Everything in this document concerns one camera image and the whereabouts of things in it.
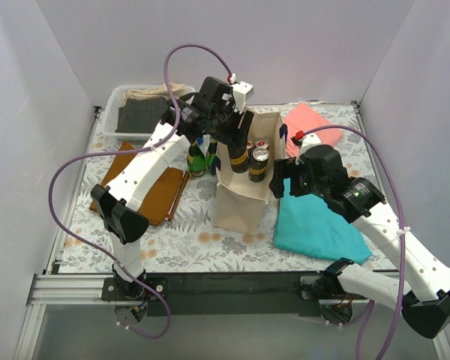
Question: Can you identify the green Perrier bottle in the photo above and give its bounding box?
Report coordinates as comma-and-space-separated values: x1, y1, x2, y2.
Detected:
205, 136, 218, 176
187, 140, 206, 177

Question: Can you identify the dark can dented lid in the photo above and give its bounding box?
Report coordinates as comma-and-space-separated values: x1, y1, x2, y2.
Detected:
227, 144, 249, 173

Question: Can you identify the red tab can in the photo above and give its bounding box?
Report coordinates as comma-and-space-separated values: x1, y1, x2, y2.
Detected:
254, 138, 269, 149
247, 140, 254, 159

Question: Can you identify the dark can silver pull-tab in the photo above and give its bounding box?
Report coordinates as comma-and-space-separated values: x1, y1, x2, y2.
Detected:
248, 147, 269, 183

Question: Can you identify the beige canvas tote bag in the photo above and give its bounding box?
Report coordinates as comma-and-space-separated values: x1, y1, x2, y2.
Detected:
214, 108, 287, 234

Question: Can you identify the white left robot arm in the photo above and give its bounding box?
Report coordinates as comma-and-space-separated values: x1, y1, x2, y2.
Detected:
91, 76, 254, 300

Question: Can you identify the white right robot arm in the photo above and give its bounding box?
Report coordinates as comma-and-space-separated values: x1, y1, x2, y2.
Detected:
269, 145, 450, 339

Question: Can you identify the beige crumpled cloth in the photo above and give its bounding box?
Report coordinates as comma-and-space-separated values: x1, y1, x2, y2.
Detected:
122, 82, 195, 103

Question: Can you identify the pink folded cloth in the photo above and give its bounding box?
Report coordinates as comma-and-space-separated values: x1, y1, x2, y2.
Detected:
283, 103, 343, 158

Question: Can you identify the teal folded cloth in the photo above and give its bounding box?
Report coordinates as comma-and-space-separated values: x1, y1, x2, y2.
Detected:
274, 179, 373, 265

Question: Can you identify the dark grey dotted cloth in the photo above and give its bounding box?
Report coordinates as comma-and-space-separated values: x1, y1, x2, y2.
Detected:
115, 97, 169, 134

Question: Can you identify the floral patterned table mat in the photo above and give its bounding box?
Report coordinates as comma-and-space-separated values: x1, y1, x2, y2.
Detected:
55, 104, 395, 275

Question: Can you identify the white plastic basket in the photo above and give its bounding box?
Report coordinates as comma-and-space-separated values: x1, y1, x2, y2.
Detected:
102, 85, 197, 146

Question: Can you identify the brown folded cloth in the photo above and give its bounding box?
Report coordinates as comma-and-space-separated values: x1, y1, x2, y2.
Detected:
100, 154, 190, 226

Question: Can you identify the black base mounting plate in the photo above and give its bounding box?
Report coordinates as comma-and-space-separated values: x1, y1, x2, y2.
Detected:
101, 271, 365, 318

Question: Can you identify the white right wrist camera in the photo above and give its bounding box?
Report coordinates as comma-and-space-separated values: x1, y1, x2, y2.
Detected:
292, 131, 322, 165

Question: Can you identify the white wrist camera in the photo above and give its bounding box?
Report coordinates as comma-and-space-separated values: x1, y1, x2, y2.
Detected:
227, 73, 254, 113
292, 131, 322, 165

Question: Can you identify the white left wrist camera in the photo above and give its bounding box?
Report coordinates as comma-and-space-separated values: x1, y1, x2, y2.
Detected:
227, 73, 254, 113

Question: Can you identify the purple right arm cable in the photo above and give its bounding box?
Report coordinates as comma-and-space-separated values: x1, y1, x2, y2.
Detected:
303, 125, 406, 360

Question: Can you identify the aluminium frame rail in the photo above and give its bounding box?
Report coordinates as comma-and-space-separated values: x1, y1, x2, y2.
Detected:
14, 274, 113, 359

